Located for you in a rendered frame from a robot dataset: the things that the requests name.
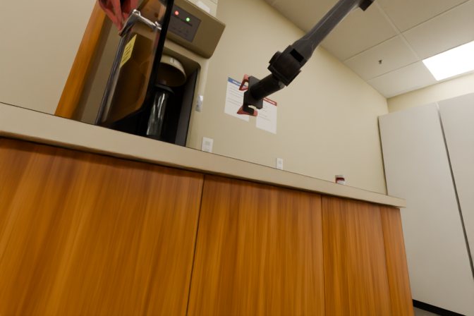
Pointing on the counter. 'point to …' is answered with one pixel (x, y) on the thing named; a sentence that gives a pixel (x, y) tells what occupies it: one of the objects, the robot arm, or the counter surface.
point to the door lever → (135, 22)
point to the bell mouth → (173, 80)
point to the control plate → (182, 22)
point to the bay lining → (180, 102)
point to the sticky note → (128, 51)
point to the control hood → (214, 29)
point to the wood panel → (84, 65)
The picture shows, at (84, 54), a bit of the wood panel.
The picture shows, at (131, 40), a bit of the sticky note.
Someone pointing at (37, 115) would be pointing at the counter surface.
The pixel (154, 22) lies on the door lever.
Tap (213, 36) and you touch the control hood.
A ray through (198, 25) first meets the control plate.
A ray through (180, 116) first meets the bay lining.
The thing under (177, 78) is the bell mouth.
